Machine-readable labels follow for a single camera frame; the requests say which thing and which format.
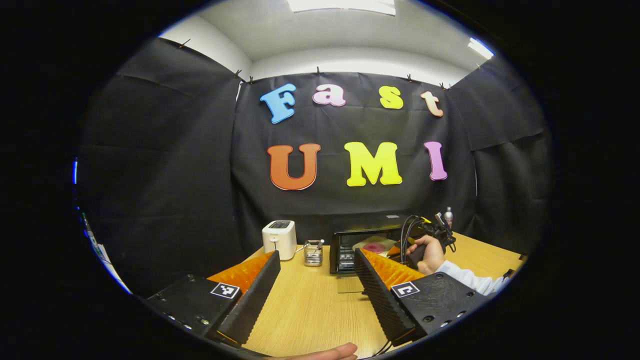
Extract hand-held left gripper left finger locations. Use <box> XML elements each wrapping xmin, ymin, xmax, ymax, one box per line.
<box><xmin>145</xmin><ymin>250</ymin><xmax>282</xmax><ymax>348</ymax></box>

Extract black electric oven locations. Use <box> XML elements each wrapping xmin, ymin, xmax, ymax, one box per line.
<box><xmin>329</xmin><ymin>215</ymin><xmax>426</xmax><ymax>294</ymax></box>

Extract small ceiling light panel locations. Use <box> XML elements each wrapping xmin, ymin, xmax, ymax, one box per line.
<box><xmin>468</xmin><ymin>37</ymin><xmax>495</xmax><ymax>60</ymax></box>

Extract metal wire basket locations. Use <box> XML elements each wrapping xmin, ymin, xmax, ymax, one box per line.
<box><xmin>303</xmin><ymin>239</ymin><xmax>325</xmax><ymax>267</ymax></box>

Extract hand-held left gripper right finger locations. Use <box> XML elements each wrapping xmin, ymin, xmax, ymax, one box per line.
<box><xmin>353</xmin><ymin>247</ymin><xmax>493</xmax><ymax>347</ymax></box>

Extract white toaster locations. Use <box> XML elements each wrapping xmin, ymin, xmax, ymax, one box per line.
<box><xmin>262</xmin><ymin>220</ymin><xmax>298</xmax><ymax>261</ymax></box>

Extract black backdrop cloth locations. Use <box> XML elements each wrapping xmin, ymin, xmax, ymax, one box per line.
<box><xmin>75</xmin><ymin>37</ymin><xmax>551</xmax><ymax>296</ymax></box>

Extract large ceiling light panel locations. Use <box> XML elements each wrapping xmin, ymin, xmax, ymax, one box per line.
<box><xmin>287</xmin><ymin>0</ymin><xmax>396</xmax><ymax>16</ymax></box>

